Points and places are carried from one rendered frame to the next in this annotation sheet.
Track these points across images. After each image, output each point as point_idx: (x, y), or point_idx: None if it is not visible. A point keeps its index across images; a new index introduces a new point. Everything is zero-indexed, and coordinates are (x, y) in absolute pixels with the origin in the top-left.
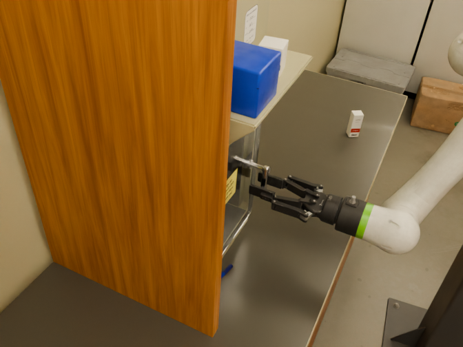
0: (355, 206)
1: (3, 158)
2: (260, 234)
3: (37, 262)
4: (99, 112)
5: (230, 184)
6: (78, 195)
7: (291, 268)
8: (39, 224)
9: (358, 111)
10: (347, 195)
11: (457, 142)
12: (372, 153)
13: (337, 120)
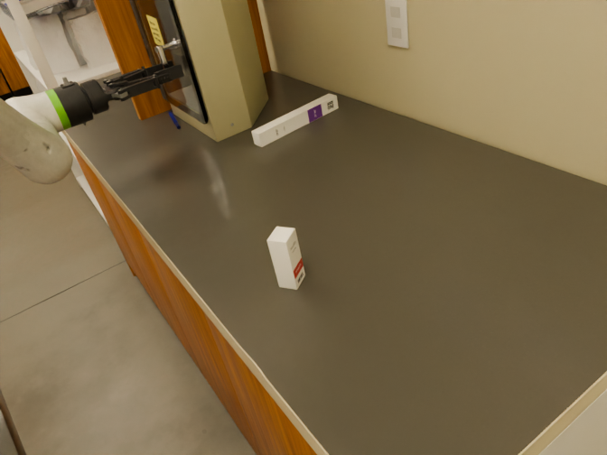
0: (60, 85)
1: None
2: (193, 146)
3: (271, 64)
4: None
5: (154, 27)
6: None
7: (140, 156)
8: (270, 34)
9: (283, 236)
10: (78, 86)
11: None
12: (220, 286)
13: (353, 277)
